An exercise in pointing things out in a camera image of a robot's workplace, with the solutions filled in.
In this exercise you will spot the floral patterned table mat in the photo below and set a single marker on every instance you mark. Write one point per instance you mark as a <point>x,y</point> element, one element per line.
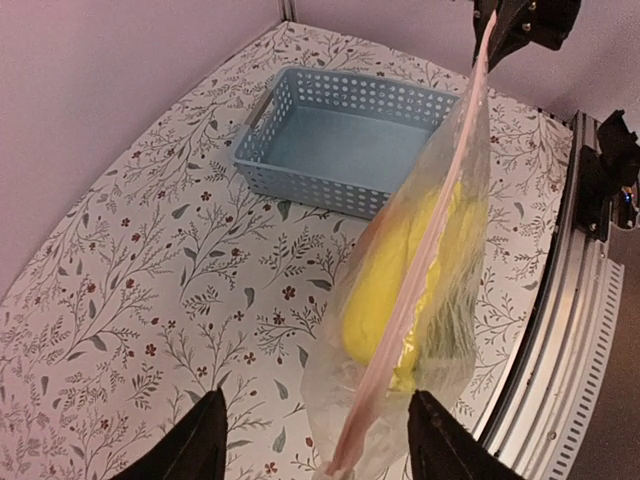
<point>169,277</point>

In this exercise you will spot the clear zip top bag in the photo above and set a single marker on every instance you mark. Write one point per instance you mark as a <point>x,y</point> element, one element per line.
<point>401,319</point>

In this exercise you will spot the right aluminium corner post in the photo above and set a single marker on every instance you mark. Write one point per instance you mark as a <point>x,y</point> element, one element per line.
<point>287,10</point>

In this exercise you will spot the aluminium front rail frame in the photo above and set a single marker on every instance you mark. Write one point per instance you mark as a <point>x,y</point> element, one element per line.
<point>538,415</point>

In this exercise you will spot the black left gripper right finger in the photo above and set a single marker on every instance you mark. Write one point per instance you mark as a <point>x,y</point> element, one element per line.
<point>440,448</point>

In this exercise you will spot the blue perforated plastic basket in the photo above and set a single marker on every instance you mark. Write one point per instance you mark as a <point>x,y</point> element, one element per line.
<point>336,140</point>

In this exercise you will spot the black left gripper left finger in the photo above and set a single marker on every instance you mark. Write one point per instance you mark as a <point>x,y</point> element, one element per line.
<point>194,449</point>

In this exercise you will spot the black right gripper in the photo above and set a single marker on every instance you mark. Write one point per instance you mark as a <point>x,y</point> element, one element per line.
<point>520,22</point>

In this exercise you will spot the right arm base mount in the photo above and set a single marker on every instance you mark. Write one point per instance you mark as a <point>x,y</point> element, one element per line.
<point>606,157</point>

